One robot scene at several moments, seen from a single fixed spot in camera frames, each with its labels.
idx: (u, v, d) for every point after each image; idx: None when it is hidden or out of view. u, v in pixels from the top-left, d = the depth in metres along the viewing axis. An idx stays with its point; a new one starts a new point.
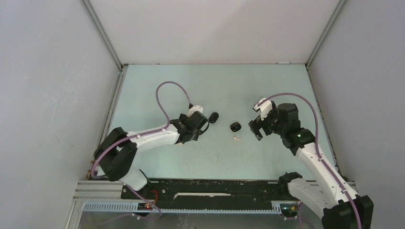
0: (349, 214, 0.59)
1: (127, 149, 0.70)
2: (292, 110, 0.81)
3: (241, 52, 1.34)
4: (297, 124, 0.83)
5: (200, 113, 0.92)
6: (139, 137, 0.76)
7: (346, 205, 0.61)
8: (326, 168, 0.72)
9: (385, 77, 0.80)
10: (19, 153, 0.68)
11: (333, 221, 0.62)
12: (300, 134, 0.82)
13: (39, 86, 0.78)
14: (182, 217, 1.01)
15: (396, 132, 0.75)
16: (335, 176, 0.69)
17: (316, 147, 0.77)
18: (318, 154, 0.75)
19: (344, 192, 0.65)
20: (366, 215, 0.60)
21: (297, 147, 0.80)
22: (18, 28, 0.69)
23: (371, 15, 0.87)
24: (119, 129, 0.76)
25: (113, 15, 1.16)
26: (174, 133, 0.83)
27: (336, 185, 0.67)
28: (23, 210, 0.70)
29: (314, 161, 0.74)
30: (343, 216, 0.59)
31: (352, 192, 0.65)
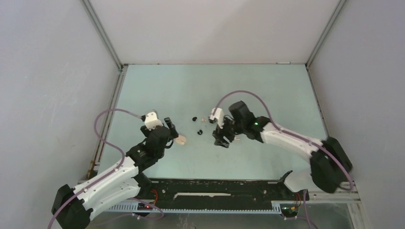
0: (326, 160, 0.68)
1: (73, 210, 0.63)
2: (240, 106, 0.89)
3: (242, 52, 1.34)
4: (251, 116, 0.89)
5: (158, 130, 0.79)
6: (87, 190, 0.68)
7: (319, 154, 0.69)
8: (289, 135, 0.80)
9: (385, 76, 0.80)
10: (18, 153, 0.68)
11: (320, 175, 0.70)
12: (257, 122, 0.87)
13: (39, 86, 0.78)
14: (182, 217, 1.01)
15: (395, 132, 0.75)
16: (298, 137, 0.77)
17: (272, 124, 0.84)
18: (276, 128, 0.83)
19: (311, 144, 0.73)
20: (337, 152, 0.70)
21: (260, 133, 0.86)
22: (18, 28, 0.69)
23: (371, 15, 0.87)
24: (67, 186, 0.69)
25: (113, 15, 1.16)
26: (130, 168, 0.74)
27: (303, 143, 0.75)
28: (22, 210, 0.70)
29: (277, 135, 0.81)
30: (323, 166, 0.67)
31: (316, 141, 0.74)
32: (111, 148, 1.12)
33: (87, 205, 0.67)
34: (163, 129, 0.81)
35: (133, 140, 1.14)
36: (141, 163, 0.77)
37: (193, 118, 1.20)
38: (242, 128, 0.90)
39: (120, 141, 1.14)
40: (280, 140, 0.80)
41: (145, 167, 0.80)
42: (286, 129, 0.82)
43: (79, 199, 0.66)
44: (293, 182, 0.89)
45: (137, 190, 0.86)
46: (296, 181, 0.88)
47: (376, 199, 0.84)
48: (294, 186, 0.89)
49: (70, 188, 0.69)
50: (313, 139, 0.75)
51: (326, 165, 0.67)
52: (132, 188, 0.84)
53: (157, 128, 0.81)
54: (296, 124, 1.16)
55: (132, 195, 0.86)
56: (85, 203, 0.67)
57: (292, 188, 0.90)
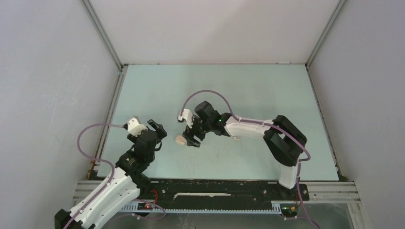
0: (277, 135, 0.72)
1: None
2: (204, 107, 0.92)
3: (242, 51, 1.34)
4: (216, 114, 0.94)
5: (144, 135, 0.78)
6: (83, 211, 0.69)
7: (272, 131, 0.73)
8: (247, 122, 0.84)
9: (384, 77, 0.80)
10: (19, 152, 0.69)
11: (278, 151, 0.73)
12: (222, 119, 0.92)
13: (39, 86, 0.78)
14: (182, 217, 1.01)
15: (394, 132, 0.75)
16: (253, 122, 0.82)
17: (233, 117, 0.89)
18: (236, 119, 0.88)
19: (264, 125, 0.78)
20: (289, 127, 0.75)
21: (224, 128, 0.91)
22: (19, 29, 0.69)
23: (371, 15, 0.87)
24: (62, 210, 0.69)
25: (113, 15, 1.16)
26: (122, 179, 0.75)
27: (257, 126, 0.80)
28: (22, 211, 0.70)
29: (238, 125, 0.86)
30: (274, 140, 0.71)
31: (269, 122, 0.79)
32: (111, 148, 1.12)
33: (87, 224, 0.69)
34: (149, 132, 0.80)
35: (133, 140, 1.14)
36: (133, 170, 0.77)
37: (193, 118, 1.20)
38: (208, 126, 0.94)
39: (119, 141, 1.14)
40: (240, 128, 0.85)
41: (138, 173, 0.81)
42: (244, 118, 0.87)
43: (77, 221, 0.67)
44: (282, 178, 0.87)
45: (136, 192, 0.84)
46: (282, 176, 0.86)
47: (376, 199, 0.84)
48: (286, 181, 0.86)
49: (67, 211, 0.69)
50: (266, 120, 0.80)
51: (278, 140, 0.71)
52: (131, 192, 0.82)
53: (143, 133, 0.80)
54: (296, 124, 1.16)
55: (134, 197, 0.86)
56: (84, 223, 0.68)
57: (287, 185, 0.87)
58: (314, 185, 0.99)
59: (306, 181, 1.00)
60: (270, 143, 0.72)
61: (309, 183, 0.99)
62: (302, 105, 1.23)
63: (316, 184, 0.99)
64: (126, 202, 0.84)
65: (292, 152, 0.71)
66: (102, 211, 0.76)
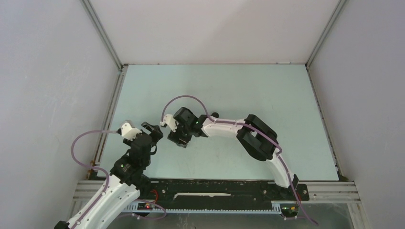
0: (248, 134, 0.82)
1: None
2: (181, 112, 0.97)
3: (242, 51, 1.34)
4: (192, 118, 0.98)
5: (139, 139, 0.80)
6: (80, 222, 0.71)
7: (244, 130, 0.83)
8: (221, 123, 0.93)
9: (384, 77, 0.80)
10: (19, 152, 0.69)
11: (251, 149, 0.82)
12: (198, 121, 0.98)
13: (39, 85, 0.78)
14: (182, 217, 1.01)
15: (394, 132, 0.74)
16: (228, 123, 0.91)
17: (208, 118, 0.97)
18: (211, 120, 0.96)
19: (237, 125, 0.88)
20: (259, 124, 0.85)
21: (201, 129, 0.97)
22: (19, 29, 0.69)
23: (371, 15, 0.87)
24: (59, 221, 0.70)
25: (113, 15, 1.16)
26: (117, 187, 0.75)
27: (231, 126, 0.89)
28: (23, 210, 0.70)
29: (214, 126, 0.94)
30: (246, 138, 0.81)
31: (241, 121, 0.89)
32: (110, 148, 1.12)
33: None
34: (143, 136, 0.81)
35: None
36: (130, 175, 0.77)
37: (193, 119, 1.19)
38: (187, 130, 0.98)
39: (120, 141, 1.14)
40: (216, 129, 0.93)
41: (134, 178, 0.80)
42: (218, 119, 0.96)
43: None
44: (276, 179, 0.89)
45: (136, 192, 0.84)
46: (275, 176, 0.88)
47: (376, 200, 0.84)
48: (281, 179, 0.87)
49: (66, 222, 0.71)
50: (238, 120, 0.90)
51: (250, 138, 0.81)
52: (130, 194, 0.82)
53: (138, 137, 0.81)
54: (296, 123, 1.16)
55: (135, 197, 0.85)
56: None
57: (282, 184, 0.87)
58: (314, 185, 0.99)
59: (307, 181, 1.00)
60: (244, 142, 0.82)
61: (310, 183, 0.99)
62: (302, 105, 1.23)
63: (316, 184, 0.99)
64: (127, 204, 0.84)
65: (264, 148, 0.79)
66: (102, 216, 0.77)
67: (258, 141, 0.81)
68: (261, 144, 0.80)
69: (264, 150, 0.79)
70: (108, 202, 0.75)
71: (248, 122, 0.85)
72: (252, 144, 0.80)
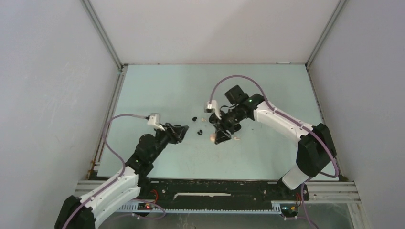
0: (312, 143, 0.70)
1: (84, 214, 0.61)
2: (233, 88, 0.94)
3: (242, 51, 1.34)
4: (244, 95, 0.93)
5: (144, 139, 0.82)
6: (94, 199, 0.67)
7: (310, 139, 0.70)
8: (281, 116, 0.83)
9: (384, 77, 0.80)
10: (19, 152, 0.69)
11: (304, 159, 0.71)
12: (252, 101, 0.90)
13: (39, 85, 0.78)
14: (182, 217, 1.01)
15: (395, 132, 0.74)
16: (291, 120, 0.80)
17: (268, 104, 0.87)
18: (271, 109, 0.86)
19: (302, 128, 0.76)
20: (327, 139, 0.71)
21: (254, 110, 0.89)
22: (19, 29, 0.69)
23: (371, 15, 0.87)
24: (71, 197, 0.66)
25: (113, 15, 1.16)
26: (131, 176, 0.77)
27: (294, 126, 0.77)
28: (23, 209, 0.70)
29: (271, 115, 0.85)
30: (310, 148, 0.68)
31: (308, 126, 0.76)
32: (110, 148, 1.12)
33: (95, 213, 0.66)
34: (147, 138, 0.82)
35: (133, 140, 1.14)
36: (138, 171, 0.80)
37: (193, 118, 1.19)
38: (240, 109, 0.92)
39: (120, 141, 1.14)
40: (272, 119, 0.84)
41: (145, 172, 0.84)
42: (279, 111, 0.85)
43: (87, 207, 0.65)
44: (288, 180, 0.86)
45: (138, 190, 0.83)
46: (291, 178, 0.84)
47: (376, 200, 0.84)
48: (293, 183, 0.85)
49: (76, 199, 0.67)
50: (305, 123, 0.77)
51: (312, 148, 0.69)
52: (132, 190, 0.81)
53: (142, 138, 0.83)
54: None
55: (133, 196, 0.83)
56: (94, 211, 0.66)
57: (291, 186, 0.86)
58: (314, 185, 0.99)
59: (307, 181, 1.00)
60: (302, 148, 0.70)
61: (309, 183, 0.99)
62: (302, 105, 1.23)
63: (316, 184, 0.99)
64: (125, 201, 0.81)
65: (319, 164, 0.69)
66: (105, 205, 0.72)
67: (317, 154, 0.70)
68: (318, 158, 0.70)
69: (318, 166, 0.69)
70: (120, 188, 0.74)
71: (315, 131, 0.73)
72: (312, 156, 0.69)
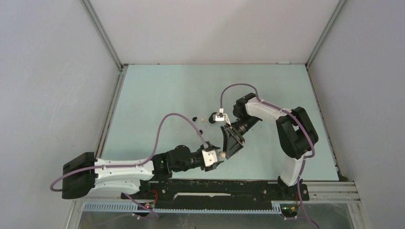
0: (289, 123, 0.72)
1: (84, 180, 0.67)
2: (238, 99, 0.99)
3: (242, 51, 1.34)
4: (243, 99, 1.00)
5: (182, 149, 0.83)
6: (105, 169, 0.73)
7: (286, 118, 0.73)
8: (267, 106, 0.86)
9: (385, 76, 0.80)
10: (18, 152, 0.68)
11: (285, 140, 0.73)
12: (245, 97, 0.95)
13: (39, 86, 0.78)
14: (182, 217, 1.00)
15: (395, 132, 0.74)
16: (273, 108, 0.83)
17: (256, 98, 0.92)
18: (258, 99, 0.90)
19: (282, 111, 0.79)
20: (304, 121, 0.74)
21: (245, 104, 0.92)
22: (19, 29, 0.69)
23: (370, 16, 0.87)
24: (90, 154, 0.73)
25: (113, 15, 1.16)
26: (148, 172, 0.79)
27: (275, 110, 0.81)
28: (23, 209, 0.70)
29: (258, 105, 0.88)
30: (285, 127, 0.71)
31: (288, 109, 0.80)
32: (110, 148, 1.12)
33: (97, 181, 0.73)
34: (184, 150, 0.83)
35: (133, 140, 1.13)
36: (156, 171, 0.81)
37: (193, 118, 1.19)
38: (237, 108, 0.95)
39: (119, 141, 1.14)
40: (259, 109, 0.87)
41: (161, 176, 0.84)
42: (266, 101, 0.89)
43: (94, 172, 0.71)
44: (284, 174, 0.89)
45: (133, 191, 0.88)
46: (287, 173, 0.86)
47: (376, 200, 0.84)
48: (288, 178, 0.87)
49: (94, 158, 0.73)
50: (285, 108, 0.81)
51: (288, 127, 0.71)
52: (133, 187, 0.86)
53: (182, 148, 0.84)
54: None
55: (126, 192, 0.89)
56: (97, 179, 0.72)
57: (287, 182, 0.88)
58: (314, 185, 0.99)
59: (306, 181, 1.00)
60: (280, 128, 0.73)
61: (309, 183, 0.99)
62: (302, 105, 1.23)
63: (316, 184, 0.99)
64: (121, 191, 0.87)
65: (299, 144, 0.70)
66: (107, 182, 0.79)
67: (295, 134, 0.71)
68: (299, 140, 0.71)
69: (298, 146, 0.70)
70: (131, 174, 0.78)
71: (294, 113, 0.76)
72: (288, 134, 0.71)
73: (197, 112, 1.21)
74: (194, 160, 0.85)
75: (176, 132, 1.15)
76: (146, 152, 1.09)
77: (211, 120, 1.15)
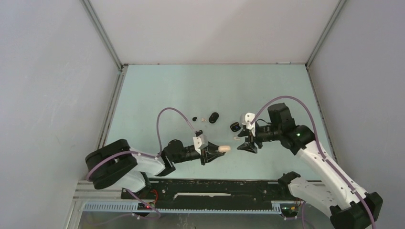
0: (361, 215, 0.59)
1: (128, 162, 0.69)
2: (283, 112, 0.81)
3: (242, 51, 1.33)
4: (293, 122, 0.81)
5: (175, 143, 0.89)
6: (139, 155, 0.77)
7: (358, 207, 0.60)
8: (332, 167, 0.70)
9: (385, 76, 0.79)
10: (17, 152, 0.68)
11: (342, 222, 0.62)
12: (301, 133, 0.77)
13: (39, 86, 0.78)
14: (182, 217, 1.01)
15: (395, 132, 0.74)
16: (340, 177, 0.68)
17: (317, 146, 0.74)
18: (322, 153, 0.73)
19: (353, 193, 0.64)
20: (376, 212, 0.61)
21: (299, 147, 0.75)
22: (19, 30, 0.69)
23: (371, 15, 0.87)
24: (124, 140, 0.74)
25: (113, 15, 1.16)
26: (159, 164, 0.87)
27: (345, 186, 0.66)
28: (23, 209, 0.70)
29: (320, 163, 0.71)
30: (357, 220, 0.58)
31: (360, 191, 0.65)
32: None
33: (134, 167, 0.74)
34: (176, 144, 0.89)
35: (133, 140, 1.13)
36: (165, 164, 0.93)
37: (193, 118, 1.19)
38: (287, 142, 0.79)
39: None
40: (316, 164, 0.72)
41: (169, 169, 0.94)
42: (330, 160, 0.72)
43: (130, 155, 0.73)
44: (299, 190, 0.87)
45: (138, 187, 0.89)
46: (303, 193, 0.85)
47: None
48: (298, 192, 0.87)
49: (124, 142, 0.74)
50: (357, 186, 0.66)
51: (359, 219, 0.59)
52: (140, 183, 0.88)
53: (175, 142, 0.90)
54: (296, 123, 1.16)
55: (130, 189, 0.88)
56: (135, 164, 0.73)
57: (292, 191, 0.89)
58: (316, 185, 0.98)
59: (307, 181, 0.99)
60: (346, 214, 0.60)
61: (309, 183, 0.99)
62: (302, 105, 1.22)
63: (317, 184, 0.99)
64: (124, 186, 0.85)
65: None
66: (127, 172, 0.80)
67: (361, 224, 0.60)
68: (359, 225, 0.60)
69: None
70: (152, 165, 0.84)
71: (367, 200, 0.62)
72: (356, 228, 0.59)
73: (197, 112, 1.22)
74: (190, 152, 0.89)
75: (177, 132, 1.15)
76: (147, 152, 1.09)
77: (211, 121, 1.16)
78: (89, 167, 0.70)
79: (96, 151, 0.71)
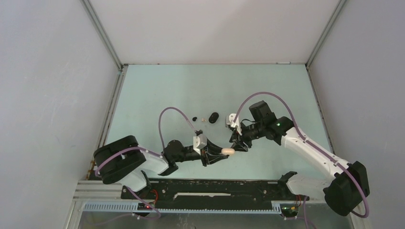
0: (348, 184, 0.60)
1: (136, 159, 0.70)
2: (261, 106, 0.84)
3: (242, 51, 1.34)
4: (272, 115, 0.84)
5: (173, 144, 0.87)
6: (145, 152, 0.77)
7: (344, 178, 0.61)
8: (313, 147, 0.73)
9: (385, 76, 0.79)
10: (17, 152, 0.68)
11: (335, 197, 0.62)
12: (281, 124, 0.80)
13: (39, 86, 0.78)
14: (182, 217, 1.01)
15: (395, 132, 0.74)
16: (323, 154, 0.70)
17: (298, 133, 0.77)
18: (301, 136, 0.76)
19: (336, 165, 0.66)
20: (363, 181, 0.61)
21: (282, 136, 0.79)
22: (19, 30, 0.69)
23: (370, 16, 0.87)
24: (132, 137, 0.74)
25: (113, 15, 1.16)
26: (163, 163, 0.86)
27: (327, 161, 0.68)
28: (22, 210, 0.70)
29: (300, 145, 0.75)
30: (345, 192, 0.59)
31: (343, 162, 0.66)
32: None
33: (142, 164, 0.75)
34: (175, 145, 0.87)
35: None
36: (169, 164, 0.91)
37: (193, 118, 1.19)
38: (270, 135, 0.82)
39: None
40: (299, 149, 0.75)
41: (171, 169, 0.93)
42: (311, 140, 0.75)
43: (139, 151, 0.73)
44: (295, 183, 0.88)
45: (140, 186, 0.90)
46: (299, 186, 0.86)
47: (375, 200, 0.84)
48: (296, 188, 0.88)
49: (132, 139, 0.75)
50: (339, 159, 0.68)
51: (346, 188, 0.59)
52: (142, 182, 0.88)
53: (174, 143, 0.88)
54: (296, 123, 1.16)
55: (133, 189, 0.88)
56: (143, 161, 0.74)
57: (292, 189, 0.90)
58: None
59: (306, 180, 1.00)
60: (335, 187, 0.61)
61: None
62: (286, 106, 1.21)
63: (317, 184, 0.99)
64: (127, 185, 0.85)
65: (352, 203, 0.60)
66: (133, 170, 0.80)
67: (352, 194, 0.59)
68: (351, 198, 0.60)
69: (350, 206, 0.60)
70: (157, 163, 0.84)
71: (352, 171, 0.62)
72: (346, 199, 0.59)
73: (197, 112, 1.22)
74: (190, 152, 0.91)
75: (177, 132, 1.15)
76: None
77: (211, 121, 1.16)
78: (98, 163, 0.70)
79: (103, 147, 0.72)
